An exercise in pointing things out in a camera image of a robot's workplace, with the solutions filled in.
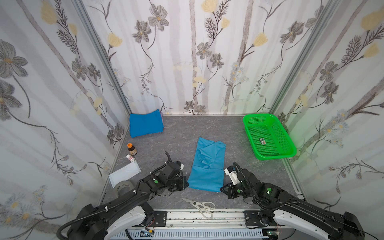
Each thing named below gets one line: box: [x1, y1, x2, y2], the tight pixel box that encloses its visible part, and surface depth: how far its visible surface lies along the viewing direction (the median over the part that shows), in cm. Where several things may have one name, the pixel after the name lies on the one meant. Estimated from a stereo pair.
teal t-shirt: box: [187, 137, 226, 192], surface depth 95 cm
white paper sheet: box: [108, 160, 142, 188], surface depth 93 cm
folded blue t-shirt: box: [129, 109, 165, 138], surface depth 114 cm
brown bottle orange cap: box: [127, 143, 137, 156], surface depth 95 cm
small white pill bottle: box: [126, 154, 135, 162], surface depth 96 cm
